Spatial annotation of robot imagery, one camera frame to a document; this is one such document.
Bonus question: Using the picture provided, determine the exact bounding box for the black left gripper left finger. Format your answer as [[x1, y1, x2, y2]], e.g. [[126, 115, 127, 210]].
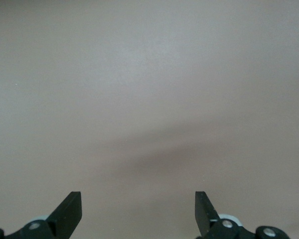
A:
[[0, 191, 83, 239]]

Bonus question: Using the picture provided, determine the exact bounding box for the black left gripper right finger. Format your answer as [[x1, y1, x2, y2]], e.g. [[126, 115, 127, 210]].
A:
[[194, 191, 290, 239]]

